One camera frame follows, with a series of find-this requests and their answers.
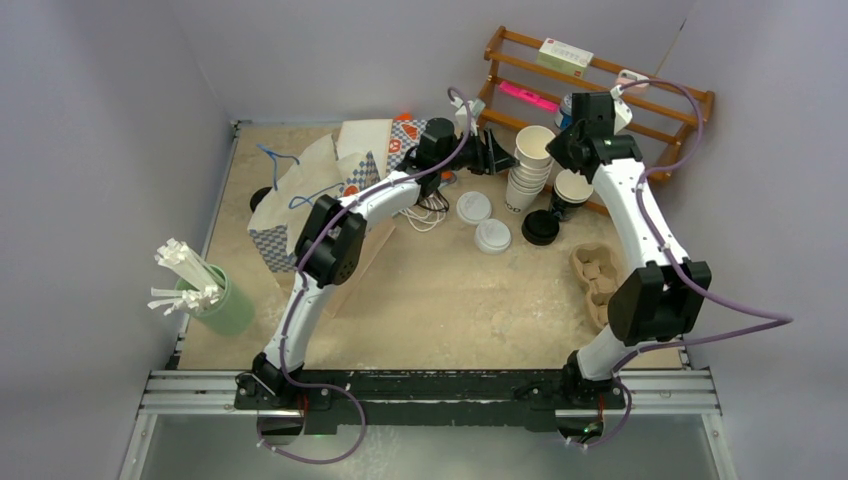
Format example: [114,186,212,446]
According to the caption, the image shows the white pink small device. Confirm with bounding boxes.
[616,69,650,95]

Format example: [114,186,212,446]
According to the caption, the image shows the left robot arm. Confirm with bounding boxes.
[246,118,517,409]

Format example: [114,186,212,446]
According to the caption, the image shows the white cup lid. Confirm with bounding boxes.
[474,219,512,255]
[456,191,492,225]

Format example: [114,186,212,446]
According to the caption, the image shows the dark paper cup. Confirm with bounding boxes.
[548,169,594,222]

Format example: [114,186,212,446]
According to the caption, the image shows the stack of pulp carriers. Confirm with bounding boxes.
[569,242,621,331]

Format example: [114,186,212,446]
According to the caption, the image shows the blue white jar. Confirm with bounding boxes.
[555,94,573,130]

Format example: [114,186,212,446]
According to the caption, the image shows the stack of black lids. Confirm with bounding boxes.
[249,186,273,213]

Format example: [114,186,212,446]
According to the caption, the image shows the white cup lid far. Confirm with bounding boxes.
[456,191,492,225]

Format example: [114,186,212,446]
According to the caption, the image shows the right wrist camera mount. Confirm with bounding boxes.
[610,86,633,135]

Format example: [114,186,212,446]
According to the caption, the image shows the wrapped white straws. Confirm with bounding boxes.
[147,238,226,315]

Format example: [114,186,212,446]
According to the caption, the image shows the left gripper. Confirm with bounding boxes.
[437,128,518,177]

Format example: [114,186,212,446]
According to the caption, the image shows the white cup lid near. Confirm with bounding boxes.
[474,219,512,255]

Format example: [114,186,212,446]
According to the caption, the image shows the black aluminium base frame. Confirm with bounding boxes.
[140,369,720,443]

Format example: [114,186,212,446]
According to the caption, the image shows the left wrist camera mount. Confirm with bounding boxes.
[452,98,486,135]

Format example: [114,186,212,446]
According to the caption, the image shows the stack of white paper cups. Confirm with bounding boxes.
[505,125,555,214]

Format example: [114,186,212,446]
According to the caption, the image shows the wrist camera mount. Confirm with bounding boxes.
[452,98,486,135]
[610,86,633,135]

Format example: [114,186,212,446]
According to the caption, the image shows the white green box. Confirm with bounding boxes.
[535,38,594,78]

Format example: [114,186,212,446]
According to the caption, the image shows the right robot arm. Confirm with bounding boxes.
[546,92,712,407]

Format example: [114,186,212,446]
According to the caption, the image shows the checkered paper bag blue handles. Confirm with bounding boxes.
[246,134,399,319]

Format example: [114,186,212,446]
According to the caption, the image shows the stack of flat paper bags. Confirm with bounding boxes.
[336,116,427,194]

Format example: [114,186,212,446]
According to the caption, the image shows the wooden shelf rack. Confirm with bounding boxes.
[478,27,714,219]

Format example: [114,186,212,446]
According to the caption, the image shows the black lids by cups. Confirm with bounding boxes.
[521,210,560,246]

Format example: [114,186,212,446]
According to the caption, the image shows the pink highlighter pen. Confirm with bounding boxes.
[498,81,559,113]

